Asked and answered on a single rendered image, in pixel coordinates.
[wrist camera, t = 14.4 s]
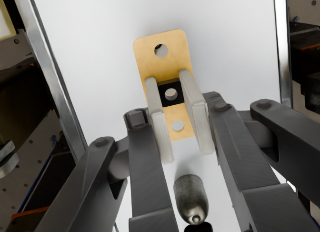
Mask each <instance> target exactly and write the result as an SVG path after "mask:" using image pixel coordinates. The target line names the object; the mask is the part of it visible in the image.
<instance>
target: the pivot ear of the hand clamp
mask: <svg viewBox="0 0 320 232"><path fill-rule="evenodd" d="M19 161H20V159H19V157H18V155H17V153H16V152H13V153H9V154H8V155H7V156H6V157H5V158H4V159H3V160H2V161H1V162H0V179H1V178H3V177H4V176H6V175H8V174H9V173H10V172H11V171H12V170H13V169H14V168H15V166H16V165H17V163H18V162H19Z"/></svg>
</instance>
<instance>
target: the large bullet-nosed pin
mask: <svg viewBox="0 0 320 232"><path fill-rule="evenodd" d="M173 189H174V195H175V201H176V207H177V210H178V213H179V215H180V216H181V218H182V219H183V220H184V221H185V222H186V223H188V224H190V225H199V224H201V223H203V222H204V221H205V220H206V218H207V216H208V213H209V200H208V197H207V195H206V191H205V188H204V185H203V182H202V180H201V179H200V177H198V176H196V175H192V174H187V175H183V176H181V177H179V178H178V179H177V180H176V181H175V183H174V185H173Z"/></svg>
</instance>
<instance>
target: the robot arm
mask: <svg viewBox="0 0 320 232"><path fill-rule="evenodd" d="M179 78H180V82H181V87H182V92H183V96H184V101H185V107H186V110H187V113H188V116H189V119H190V122H191V125H192V128H193V131H194V134H195V137H196V140H197V143H198V146H199V149H200V152H201V154H203V155H204V156H205V155H209V154H213V152H214V151H216V156H217V162H218V166H219V165H220V168H221V171H222V174H223V177H224V180H225V183H226V186H227V189H228V192H229V195H230V199H231V202H232V205H233V208H234V211H235V214H236V217H237V220H238V224H239V227H240V230H241V232H320V230H319V229H318V227H317V225H316V224H315V222H314V221H313V219H312V218H311V216H310V215H309V213H308V212H307V210H306V209H305V207H304V205H303V204H302V202H301V201H300V199H299V198H298V196H297V195H296V193H295V191H294V190H293V188H292V187H291V186H290V185H289V184H288V183H280V181H279V179H278V178H277V176H276V174H275V173H274V171H273V170H272V168H273V169H275V170H276V171H277V172H278V173H279V174H280V175H281V176H283V177H284V178H285V179H286V180H287V181H288V182H289V183H291V184H292V185H293V186H294V187H295V188H296V189H297V190H299V191H300V192H301V193H302V194H303V195H304V196H306V197H307V198H308V199H309V200H310V201H311V202H312V203H314V204H315V205H316V206H317V207H318V208H319V209H320V123H319V122H317V121H315V120H313V119H311V118H309V117H307V116H305V115H303V114H301V113H299V112H297V111H295V110H293V109H291V108H289V107H287V106H285V105H283V104H281V103H279V102H277V101H274V100H269V99H260V100H257V101H254V102H252V103H251V104H250V110H246V111H237V110H236V109H235V107H234V106H233V105H232V104H229V103H226V102H225V100H224V99H223V98H222V96H221V95H220V94H219V93H218V92H215V91H211V92H207V93H203V94H202V93H201V91H200V90H199V88H198V86H197V84H196V82H195V80H194V79H193V77H192V75H191V73H190V71H189V70H187V69H184V70H180V71H179ZM145 85H146V94H147V102H148V107H146V108H137V109H133V110H130V111H128V112H126V113H125V114H124V115H123V119H124V122H125V125H126V129H127V136H126V137H124V138H123V139H121V140H118V141H115V139H114V138H113V137H111V136H104V137H99V138H97V139H96V140H94V141H93V142H92V143H91V144H90V145H89V146H88V148H87V149H86V151H85V152H84V154H83V155H82V157H81V159H80V160H79V162H78V163H77V165H76V166H75V168H74V169H73V171H72V173H71V174H70V176H69V177H68V179H67V180H66V182H65V183H64V185H63V187H62V188H61V190H60V191H59V193H58V194H57V196H56V197H55V199H54V201H53V202H52V204H51V205H50V207H49V208H48V210H47V211H46V213H45V214H44V216H43V217H42V219H41V221H40V222H39V224H38V225H37V227H36V229H35V230H34V232H112V230H113V227H114V224H115V221H116V218H117V215H118V212H119V209H120V205H121V202H122V199H123V196H124V193H125V191H126V187H127V184H128V179H127V178H128V177H130V192H131V208H132V217H131V218H129V232H179V228H178V224H177V220H176V217H175V213H174V209H173V206H172V202H171V198H170V193H169V189H168V186H167V182H166V178H165V174H164V170H163V167H162V163H163V164H164V165H165V164H169V163H173V161H175V158H174V153H173V149H172V145H171V141H170V136H169V132H168V128H167V124H166V120H165V116H164V112H163V108H162V104H161V100H160V95H159V91H158V87H157V83H156V79H155V78H153V77H150V78H146V80H145ZM271 167H272V168H271Z"/></svg>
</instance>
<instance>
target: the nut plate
mask: <svg viewBox="0 0 320 232"><path fill-rule="evenodd" d="M158 44H164V45H166V46H167V47H168V53H167V55H166V56H164V57H158V56H156V55H155V53H154V49H155V47H156V46H157V45H158ZM132 47H133V52H134V55H135V59H136V63H137V66H138V70H139V74H140V79H141V83H142V86H143V90H144V94H145V98H146V102H147V94H146V85H145V80H146V78H150V77H153V78H155V79H156V83H157V87H158V91H159V95H160V100H161V104H162V108H163V112H164V116H165V120H166V124H167V128H168V132H169V136H170V141H177V140H181V139H185V138H190V137H194V136H195V134H194V131H193V128H192V125H191V122H190V119H189V116H188V113H187V110H186V107H185V101H184V96H183V92H182V87H181V82H180V78H179V71H180V70H184V69H187V70H189V71H190V73H191V75H192V77H193V72H192V66H191V61H190V54H189V49H188V44H187V38H186V34H185V33H184V32H183V31H182V30H180V29H174V30H169V31H165V32H161V33H157V34H153V35H149V36H145V37H141V38H137V39H136V40H135V41H134V43H133V46H132ZM193 79H194V77H193ZM168 89H175V93H174V94H172V95H167V94H165V92H166V90H168ZM147 104H148V102H147ZM175 121H182V122H183V123H184V126H183V128H182V129H181V130H179V131H176V130H174V129H173V128H172V127H171V126H172V124H173V122H175Z"/></svg>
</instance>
